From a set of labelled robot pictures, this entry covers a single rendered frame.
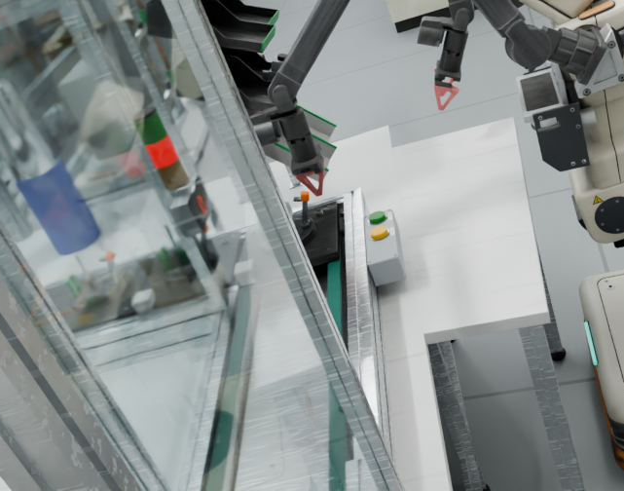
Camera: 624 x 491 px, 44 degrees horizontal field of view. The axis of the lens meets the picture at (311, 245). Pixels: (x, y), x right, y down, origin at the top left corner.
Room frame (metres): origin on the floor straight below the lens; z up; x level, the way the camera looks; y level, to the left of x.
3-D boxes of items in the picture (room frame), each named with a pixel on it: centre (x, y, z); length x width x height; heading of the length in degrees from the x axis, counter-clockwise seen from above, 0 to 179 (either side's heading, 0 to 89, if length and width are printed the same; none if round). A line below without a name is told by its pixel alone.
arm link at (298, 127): (1.59, -0.06, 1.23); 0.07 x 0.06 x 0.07; 78
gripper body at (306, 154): (1.59, -0.06, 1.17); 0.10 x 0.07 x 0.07; 168
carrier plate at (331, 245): (1.61, 0.04, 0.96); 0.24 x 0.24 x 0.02; 78
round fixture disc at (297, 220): (1.61, 0.04, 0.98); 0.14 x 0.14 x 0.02
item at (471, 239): (1.69, -0.19, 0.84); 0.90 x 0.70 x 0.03; 160
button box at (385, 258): (1.48, -0.15, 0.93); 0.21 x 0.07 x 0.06; 168
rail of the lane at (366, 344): (1.31, -0.05, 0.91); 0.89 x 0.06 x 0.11; 168
